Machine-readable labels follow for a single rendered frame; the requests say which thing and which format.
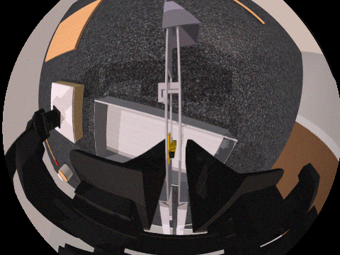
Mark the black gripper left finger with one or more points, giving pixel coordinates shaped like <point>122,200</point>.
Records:
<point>140,179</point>

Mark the grey rectangular metal tin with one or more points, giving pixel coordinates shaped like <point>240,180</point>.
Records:
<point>124,130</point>

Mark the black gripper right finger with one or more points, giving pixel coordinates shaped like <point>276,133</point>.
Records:
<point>214,187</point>

